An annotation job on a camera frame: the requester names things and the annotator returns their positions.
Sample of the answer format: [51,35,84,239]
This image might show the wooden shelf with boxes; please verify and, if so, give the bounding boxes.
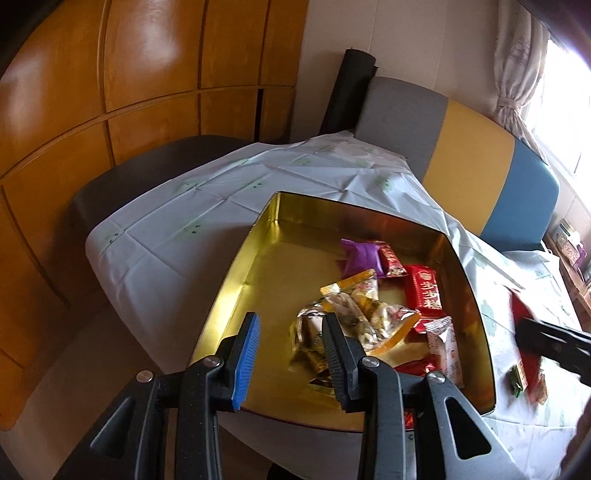
[545,217,591,296]

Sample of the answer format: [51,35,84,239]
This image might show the clear nut bag yellow edges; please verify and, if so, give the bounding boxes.
[320,269,422,358]

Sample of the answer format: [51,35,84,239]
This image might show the orange cracker packet green ends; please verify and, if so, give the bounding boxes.
[508,364,549,404]

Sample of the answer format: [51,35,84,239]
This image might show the dark grey chair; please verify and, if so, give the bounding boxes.
[69,135,245,241]

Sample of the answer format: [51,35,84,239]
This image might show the small red patterned packet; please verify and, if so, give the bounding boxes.
[378,244,409,278]

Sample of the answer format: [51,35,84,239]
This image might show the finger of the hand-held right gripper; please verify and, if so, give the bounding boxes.
[515,316,591,360]
[542,353,591,388]

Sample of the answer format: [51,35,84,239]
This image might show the red foil snack packet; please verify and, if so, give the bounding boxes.
[396,316,454,377]

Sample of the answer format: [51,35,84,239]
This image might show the dark red small packet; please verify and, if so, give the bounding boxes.
[510,290,546,402]

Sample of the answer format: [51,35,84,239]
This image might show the grey yellow blue sofa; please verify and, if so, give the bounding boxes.
[353,76,561,252]

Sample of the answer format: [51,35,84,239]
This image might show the black rolled mat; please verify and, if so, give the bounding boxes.
[321,46,379,136]

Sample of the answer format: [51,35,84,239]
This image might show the white pink snack packet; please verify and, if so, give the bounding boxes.
[425,316,465,388]

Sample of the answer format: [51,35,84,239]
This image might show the floral curtain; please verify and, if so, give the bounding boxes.
[492,0,552,139]

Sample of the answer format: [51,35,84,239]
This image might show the white tablecloth green print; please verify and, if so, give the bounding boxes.
[85,130,591,480]

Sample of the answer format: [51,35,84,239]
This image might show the gold tin box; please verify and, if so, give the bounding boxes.
[187,191,497,435]

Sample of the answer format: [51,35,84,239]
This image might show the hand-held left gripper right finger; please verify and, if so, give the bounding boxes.
[321,312,518,480]

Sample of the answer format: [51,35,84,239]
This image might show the brown shiny snack packet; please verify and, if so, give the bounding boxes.
[288,301,338,377]

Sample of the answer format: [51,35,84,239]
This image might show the wooden wardrobe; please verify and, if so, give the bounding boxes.
[0,0,308,435]

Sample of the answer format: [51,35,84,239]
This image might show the purple snack packet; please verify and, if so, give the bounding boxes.
[336,239,386,279]

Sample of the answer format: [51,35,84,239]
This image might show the long red snack packet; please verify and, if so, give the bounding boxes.
[404,264,445,315]

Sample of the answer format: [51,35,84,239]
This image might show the window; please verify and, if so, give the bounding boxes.
[526,37,591,176]

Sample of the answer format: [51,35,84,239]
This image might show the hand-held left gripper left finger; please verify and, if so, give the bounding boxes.
[76,311,262,480]

